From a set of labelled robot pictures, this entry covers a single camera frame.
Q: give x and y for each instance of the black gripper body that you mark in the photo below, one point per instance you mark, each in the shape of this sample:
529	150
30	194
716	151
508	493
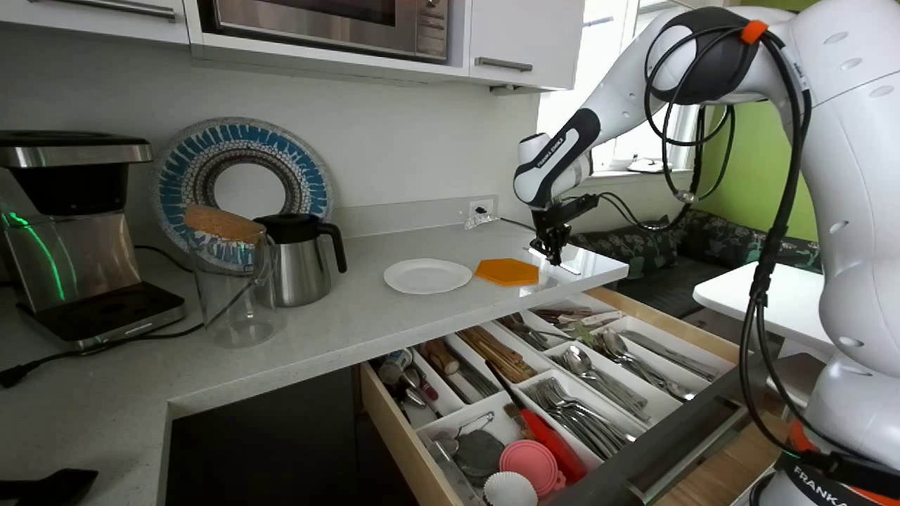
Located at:
561	220

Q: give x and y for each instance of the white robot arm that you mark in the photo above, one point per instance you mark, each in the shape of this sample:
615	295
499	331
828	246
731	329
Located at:
844	140

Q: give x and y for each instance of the steel dinner fork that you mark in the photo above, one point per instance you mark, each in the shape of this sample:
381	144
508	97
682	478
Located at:
564	397
572	409
586	423

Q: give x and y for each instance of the dark grey drawer front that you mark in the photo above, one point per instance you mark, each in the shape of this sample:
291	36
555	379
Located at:
657	438

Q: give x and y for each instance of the wooden kitchen drawer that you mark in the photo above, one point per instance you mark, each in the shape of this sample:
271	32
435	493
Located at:
394	430

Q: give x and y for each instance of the orange hexagonal coaster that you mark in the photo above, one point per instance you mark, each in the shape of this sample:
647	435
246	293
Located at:
508	271

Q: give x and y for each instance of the small steel cutlery piece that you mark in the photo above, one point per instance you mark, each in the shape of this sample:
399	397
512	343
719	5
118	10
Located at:
526	331

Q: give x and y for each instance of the wooden chopstick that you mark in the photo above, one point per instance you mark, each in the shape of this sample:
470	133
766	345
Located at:
508	350
495	354

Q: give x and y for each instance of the steel table spoon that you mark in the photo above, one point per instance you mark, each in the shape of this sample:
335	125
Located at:
591	368
578	361

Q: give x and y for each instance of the large steel serving spoon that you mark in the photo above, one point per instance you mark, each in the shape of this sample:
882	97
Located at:
619	350

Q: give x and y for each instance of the small white plate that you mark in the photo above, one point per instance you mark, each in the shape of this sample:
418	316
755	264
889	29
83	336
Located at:
425	277

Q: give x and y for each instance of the white framed window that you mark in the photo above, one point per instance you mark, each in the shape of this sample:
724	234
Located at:
558	84

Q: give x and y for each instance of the white side table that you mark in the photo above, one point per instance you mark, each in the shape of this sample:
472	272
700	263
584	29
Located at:
721	291

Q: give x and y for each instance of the white upper cabinet door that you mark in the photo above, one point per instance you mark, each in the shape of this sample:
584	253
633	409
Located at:
523	32
93	25

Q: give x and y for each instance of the dark metal utensil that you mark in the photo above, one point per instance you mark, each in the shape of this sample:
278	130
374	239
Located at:
409	379

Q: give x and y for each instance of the white cutlery tray organizer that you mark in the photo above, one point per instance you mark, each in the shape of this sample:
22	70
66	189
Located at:
435	428

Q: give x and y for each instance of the grey round lid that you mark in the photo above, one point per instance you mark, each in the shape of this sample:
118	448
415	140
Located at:
480	455

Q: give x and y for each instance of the white round ball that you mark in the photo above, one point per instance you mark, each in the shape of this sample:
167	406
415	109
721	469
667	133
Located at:
510	489

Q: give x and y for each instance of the steel carafe black lid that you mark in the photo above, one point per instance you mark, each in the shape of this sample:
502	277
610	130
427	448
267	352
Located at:
300	267

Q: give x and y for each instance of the steel built-in microwave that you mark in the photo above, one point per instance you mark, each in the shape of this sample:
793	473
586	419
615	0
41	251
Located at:
328	18

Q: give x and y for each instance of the clear glass jar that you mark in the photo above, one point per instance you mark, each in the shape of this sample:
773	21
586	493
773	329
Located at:
235	312

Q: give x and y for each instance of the brown cork lid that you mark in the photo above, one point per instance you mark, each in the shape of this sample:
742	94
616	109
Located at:
221	226

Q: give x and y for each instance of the dark lower cabinet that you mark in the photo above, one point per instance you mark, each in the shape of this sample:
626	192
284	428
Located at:
281	449

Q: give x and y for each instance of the blue white decorative plate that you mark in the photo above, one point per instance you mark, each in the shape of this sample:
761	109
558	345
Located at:
187	157

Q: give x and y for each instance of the black flat scale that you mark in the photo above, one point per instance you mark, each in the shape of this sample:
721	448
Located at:
101	312

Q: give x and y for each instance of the black steel coffee maker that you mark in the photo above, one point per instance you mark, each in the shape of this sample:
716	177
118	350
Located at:
75	185

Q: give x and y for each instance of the black flat object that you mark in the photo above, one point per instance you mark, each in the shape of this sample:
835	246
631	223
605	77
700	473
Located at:
42	487

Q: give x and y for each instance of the white wall outlet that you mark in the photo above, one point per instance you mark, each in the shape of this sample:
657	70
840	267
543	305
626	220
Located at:
481	212

